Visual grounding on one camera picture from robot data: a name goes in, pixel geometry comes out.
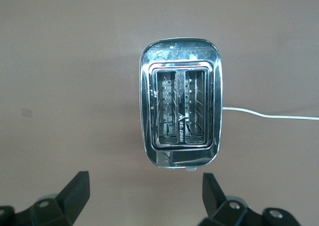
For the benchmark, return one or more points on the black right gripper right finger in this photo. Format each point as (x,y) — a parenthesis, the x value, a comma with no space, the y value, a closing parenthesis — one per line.
(219,211)

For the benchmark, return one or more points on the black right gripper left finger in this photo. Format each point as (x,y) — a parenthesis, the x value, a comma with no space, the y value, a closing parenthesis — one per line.
(67,201)

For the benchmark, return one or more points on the chrome two-slot toaster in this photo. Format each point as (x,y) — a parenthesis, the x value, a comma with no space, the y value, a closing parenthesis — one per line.
(179,51)

